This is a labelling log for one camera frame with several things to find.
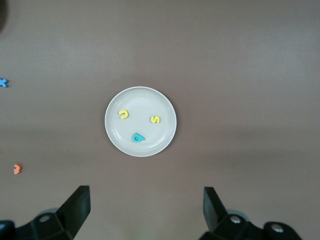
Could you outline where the teal foam letter b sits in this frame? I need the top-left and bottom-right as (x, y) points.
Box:
(131, 132), (146, 143)

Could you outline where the brown table cover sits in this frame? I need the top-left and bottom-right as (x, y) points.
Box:
(0, 0), (320, 240)

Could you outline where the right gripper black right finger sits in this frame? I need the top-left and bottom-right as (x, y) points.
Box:
(202, 186), (302, 240)

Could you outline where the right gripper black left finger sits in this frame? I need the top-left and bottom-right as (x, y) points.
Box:
(0, 185), (91, 240)

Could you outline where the beige brown plate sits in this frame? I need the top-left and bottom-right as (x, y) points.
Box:
(104, 86), (178, 158)

